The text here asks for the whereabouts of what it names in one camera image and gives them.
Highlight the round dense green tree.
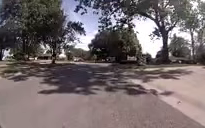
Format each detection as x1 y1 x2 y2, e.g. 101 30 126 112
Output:
88 28 144 64

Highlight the grey asphalt road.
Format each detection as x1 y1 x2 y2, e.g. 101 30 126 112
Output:
0 61 205 128

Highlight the low house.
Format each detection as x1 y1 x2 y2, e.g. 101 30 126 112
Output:
34 52 68 62

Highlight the tall thick-trunked tree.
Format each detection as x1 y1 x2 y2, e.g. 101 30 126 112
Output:
74 0 191 65

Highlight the green grass lawn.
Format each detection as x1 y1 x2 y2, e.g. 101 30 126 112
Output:
133 62 205 71

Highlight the large spreading green tree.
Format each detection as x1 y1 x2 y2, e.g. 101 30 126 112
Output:
0 0 87 65

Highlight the pale concrete kerb strip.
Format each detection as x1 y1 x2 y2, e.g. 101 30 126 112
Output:
123 75 205 128

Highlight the thin-trunked tree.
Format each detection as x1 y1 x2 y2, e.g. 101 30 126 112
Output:
179 0 205 64

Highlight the grass verge with bare patches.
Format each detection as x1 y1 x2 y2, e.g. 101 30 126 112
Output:
0 60 38 81

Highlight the dark green tree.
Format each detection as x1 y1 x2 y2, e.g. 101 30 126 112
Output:
0 26 16 62

